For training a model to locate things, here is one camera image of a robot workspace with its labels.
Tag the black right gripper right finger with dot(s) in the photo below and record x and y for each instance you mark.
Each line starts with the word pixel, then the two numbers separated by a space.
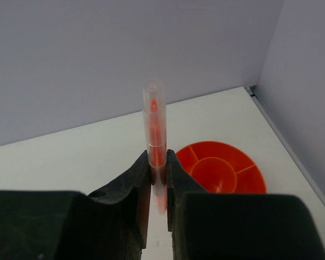
pixel 289 224

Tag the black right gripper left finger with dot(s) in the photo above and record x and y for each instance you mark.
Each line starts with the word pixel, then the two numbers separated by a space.
pixel 109 223

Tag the orange slim highlighter pen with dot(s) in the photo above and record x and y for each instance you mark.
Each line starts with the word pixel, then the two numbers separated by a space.
pixel 154 115

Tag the orange round organizer container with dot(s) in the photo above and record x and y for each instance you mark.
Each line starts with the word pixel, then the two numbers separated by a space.
pixel 221 168

